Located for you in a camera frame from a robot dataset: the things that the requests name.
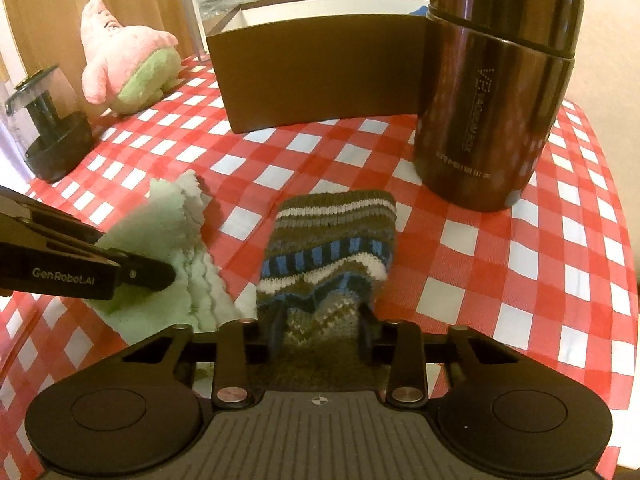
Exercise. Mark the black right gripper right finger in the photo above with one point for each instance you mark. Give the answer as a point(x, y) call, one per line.
point(369, 334)

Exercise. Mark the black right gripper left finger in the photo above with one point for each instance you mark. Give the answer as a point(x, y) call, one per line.
point(269, 323)

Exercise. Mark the striped knitted sock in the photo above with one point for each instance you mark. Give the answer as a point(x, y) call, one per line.
point(327, 254)

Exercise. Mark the light green cloth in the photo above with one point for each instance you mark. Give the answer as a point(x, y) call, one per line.
point(167, 228)

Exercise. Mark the blue cloth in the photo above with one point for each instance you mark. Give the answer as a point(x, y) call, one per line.
point(422, 11)

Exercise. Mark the black glass-domed grinder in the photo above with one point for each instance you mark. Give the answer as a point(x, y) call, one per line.
point(48, 124)

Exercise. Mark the red white checkered tablecloth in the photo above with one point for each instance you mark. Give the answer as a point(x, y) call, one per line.
point(552, 276)

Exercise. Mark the pink starfish plush toy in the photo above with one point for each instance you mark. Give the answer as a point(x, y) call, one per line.
point(128, 68)

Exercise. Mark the brown cardboard box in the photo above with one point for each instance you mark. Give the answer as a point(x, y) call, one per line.
point(286, 62)

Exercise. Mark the dark brown metal canister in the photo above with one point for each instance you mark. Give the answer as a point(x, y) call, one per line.
point(494, 75)

